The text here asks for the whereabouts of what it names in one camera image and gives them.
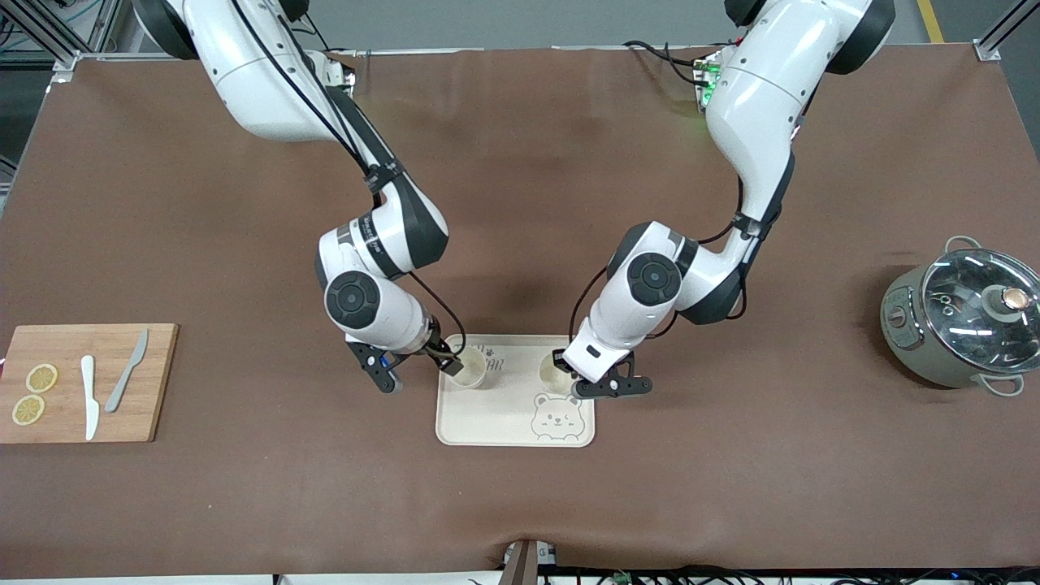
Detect white plastic cup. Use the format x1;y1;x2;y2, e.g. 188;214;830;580
449;349;489;389
539;349;579;392

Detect cream tray with bear print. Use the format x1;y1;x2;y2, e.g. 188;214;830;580
435;334;596;448

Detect green electric cooking pot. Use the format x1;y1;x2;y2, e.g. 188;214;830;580
880;236;1040;397

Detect grey plastic knife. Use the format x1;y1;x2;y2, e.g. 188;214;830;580
104;328;150;414

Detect bamboo cutting board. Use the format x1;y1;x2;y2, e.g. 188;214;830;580
0;323;180;444

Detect white plastic knife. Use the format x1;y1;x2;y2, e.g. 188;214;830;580
80;355;101;441

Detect glass pot lid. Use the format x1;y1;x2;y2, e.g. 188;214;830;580
920;248;1040;375

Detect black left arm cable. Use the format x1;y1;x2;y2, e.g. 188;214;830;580
567;81;813;342

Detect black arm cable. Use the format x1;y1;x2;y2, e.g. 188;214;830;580
567;81;813;342
232;0;469;363

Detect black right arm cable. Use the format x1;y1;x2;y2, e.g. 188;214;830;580
232;0;469;363

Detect black base cables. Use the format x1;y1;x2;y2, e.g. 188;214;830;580
624;39;716;84

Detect aluminium frame post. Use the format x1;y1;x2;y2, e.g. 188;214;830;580
0;0;123;82
973;0;1040;63

